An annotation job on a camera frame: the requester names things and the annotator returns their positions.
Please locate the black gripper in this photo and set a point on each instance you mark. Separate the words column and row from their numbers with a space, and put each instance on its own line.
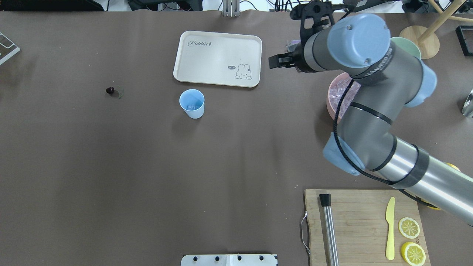
column 298, row 60

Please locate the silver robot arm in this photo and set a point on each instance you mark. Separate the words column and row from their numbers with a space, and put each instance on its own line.
column 390, row 79

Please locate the pink bowl of ice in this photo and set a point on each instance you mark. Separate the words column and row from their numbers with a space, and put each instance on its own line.
column 335, row 92

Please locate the blue plastic cup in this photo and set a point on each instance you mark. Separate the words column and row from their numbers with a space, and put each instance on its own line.
column 192, row 101

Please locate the metal ice scoop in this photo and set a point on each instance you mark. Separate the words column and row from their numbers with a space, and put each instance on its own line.
column 467, row 109

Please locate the cream rabbit serving tray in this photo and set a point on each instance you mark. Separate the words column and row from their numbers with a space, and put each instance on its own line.
column 218, row 59

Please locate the green ceramic bowl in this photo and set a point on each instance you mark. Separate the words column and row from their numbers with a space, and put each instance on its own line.
column 407, row 45

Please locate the wooden mug tree stand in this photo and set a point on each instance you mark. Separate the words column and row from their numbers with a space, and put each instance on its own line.
column 425, row 38

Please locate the wooden cutting board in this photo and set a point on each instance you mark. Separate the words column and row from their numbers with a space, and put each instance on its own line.
column 360, row 227

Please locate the dark red cherry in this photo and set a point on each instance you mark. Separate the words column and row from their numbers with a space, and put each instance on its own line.
column 110, row 90

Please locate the yellow plastic knife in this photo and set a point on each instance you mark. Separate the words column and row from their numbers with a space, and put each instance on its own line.
column 389, row 217

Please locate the steel muddler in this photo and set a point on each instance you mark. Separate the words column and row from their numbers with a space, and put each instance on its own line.
column 325, row 200

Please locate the lemon slice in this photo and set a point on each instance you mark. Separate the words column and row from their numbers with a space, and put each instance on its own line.
column 409, row 228
column 413, row 254

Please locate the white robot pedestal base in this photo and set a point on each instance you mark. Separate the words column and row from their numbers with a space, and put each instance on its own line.
column 230, row 260

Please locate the white wire cup rack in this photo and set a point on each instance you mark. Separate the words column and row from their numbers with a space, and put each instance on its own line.
column 7, row 49

